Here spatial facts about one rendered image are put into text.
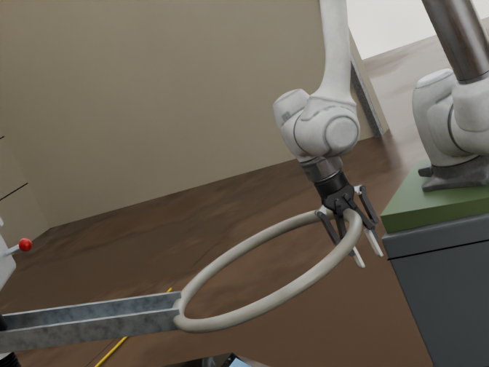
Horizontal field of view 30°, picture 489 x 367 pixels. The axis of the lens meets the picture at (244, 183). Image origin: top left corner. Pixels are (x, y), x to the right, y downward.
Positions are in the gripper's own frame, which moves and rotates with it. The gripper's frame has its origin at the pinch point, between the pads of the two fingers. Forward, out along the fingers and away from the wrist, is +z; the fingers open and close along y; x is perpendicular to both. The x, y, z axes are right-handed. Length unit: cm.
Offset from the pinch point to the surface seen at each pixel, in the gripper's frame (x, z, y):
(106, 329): -3, -15, 61
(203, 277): -17.6, -9.6, 34.9
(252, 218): -384, 78, -49
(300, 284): 24.9, -9.9, 22.6
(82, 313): -16, -18, 64
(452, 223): 1.4, 5.6, -22.0
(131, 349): -263, 74, 62
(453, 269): -1.4, 16.9, -18.1
